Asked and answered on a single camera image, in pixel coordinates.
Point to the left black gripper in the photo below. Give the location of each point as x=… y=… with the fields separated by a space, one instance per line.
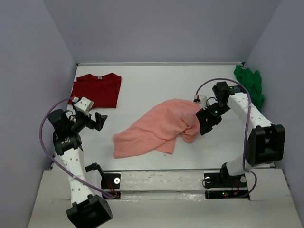
x=98 y=124

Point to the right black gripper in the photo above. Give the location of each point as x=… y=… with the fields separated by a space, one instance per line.
x=205 y=126

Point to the pink polo shirt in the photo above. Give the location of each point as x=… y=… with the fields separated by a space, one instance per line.
x=158 y=129

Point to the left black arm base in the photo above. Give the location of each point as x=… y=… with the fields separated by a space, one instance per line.
x=109 y=181

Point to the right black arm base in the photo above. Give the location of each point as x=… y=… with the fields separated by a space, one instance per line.
x=220 y=185

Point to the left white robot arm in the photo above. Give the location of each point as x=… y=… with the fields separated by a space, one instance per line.
x=88 y=209

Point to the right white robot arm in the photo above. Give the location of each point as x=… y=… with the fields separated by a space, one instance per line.
x=264 y=141

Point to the folded red t-shirt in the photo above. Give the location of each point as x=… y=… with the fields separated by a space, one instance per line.
x=102 y=90

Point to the crumpled green t-shirt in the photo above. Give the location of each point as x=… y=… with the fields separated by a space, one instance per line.
x=252 y=82

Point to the white foam block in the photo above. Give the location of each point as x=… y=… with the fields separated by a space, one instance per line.
x=167 y=181

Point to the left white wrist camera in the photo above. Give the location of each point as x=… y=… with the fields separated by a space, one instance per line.
x=82 y=104

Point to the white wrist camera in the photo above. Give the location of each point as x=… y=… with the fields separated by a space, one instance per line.
x=82 y=104
x=201 y=100

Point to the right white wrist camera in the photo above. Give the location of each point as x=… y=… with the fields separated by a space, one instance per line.
x=201 y=100

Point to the aluminium rear table rail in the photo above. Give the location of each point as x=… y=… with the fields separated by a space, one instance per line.
x=122 y=64

